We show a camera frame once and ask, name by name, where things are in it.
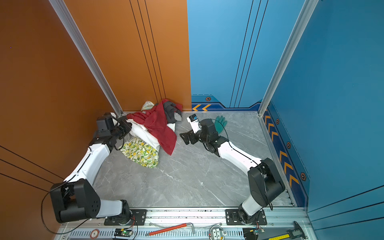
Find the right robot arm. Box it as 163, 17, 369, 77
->
180, 115, 286, 225

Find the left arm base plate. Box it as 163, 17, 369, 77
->
104, 209, 147, 227

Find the red white round sticker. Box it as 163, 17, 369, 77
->
90, 229, 100, 240

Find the black digital caliper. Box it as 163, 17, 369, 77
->
266, 221, 308, 240

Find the dark grey cloth in pile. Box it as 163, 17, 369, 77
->
163, 101, 182, 124

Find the red handled hex key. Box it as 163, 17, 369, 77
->
145, 223, 196, 237

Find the lemon print cloth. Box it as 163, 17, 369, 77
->
120, 137, 159, 169

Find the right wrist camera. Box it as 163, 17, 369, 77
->
187, 114, 202, 134

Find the silver aluminium corner post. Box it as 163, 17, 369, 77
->
49, 0, 124, 117

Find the green work glove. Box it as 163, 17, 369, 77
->
214, 116, 227, 134

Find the white cloth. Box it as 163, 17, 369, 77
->
123, 115, 160, 151

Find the green circuit board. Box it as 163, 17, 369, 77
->
113, 228, 134, 240

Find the dark red cloth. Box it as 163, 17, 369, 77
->
127, 99, 183, 155

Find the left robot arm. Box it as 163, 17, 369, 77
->
50, 113, 133, 225

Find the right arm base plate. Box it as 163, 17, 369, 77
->
225, 209, 268, 226

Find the right silver corner post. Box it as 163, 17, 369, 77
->
258, 0, 319, 117

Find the small white connector block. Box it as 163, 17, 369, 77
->
209, 225, 227, 240

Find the cream patterned cloth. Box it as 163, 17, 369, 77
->
141, 101, 155, 111

